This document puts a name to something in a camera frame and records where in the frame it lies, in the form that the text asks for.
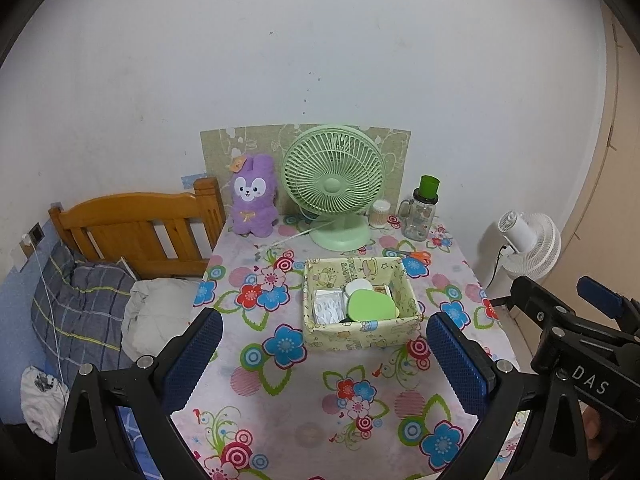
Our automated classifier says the white charging cable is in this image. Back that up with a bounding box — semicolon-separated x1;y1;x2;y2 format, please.
27;242;68;386

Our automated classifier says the white printed cloth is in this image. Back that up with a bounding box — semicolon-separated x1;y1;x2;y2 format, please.
20;366;70;443

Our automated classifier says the beige wooden door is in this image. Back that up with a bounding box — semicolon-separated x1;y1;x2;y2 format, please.
515;5;640;341

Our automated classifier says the white standing fan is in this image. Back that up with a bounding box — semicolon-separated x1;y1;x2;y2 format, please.
482;210;562;283

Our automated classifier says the blue checked bed sheet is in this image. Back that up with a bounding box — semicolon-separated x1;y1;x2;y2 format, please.
115;405;166;480

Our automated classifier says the yellow-green printed storage box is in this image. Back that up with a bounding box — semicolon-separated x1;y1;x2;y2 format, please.
302;256;422;350

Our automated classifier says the grey plaid blanket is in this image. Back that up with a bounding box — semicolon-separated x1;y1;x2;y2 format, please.
31;245;138;376

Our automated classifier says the person's right hand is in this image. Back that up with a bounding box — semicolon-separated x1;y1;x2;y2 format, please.
582;405;608;441

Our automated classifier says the glass mug jar green lid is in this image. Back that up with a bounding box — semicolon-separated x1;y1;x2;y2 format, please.
398;175;440;242

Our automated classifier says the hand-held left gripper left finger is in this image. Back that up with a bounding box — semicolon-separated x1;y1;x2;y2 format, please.
55;307;224;480

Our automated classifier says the green printed wall panel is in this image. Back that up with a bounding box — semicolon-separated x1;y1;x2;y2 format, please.
200;124;412;221

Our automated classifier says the purple plush rabbit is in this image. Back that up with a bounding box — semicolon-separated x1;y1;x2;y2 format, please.
227;154;280;237

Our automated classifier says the wooden bed headboard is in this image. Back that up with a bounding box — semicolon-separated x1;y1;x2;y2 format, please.
48;177;227;278

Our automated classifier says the green desk fan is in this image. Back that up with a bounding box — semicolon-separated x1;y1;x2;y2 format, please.
282;125;387;251

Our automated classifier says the floral tablecloth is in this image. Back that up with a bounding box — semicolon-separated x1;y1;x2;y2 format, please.
172;215;531;480

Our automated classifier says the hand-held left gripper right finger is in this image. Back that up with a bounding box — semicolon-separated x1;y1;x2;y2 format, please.
425;311;586;480

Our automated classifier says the black standing fan cable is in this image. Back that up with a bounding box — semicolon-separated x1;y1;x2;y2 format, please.
487;245;508;288

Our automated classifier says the cotton swab jar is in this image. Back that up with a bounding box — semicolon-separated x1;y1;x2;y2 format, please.
369;200;392;228

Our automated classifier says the white desk fan cable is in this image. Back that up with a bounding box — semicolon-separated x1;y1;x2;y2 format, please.
270;227;321;248

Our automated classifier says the green heart-shaped pad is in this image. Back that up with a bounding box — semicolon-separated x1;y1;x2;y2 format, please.
347;290;401;322

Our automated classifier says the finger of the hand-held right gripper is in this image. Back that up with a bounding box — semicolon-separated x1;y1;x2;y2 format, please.
510;275;593;333
576;276;640;338

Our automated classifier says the white pillow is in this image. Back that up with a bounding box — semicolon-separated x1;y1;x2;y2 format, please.
121;277;201;361

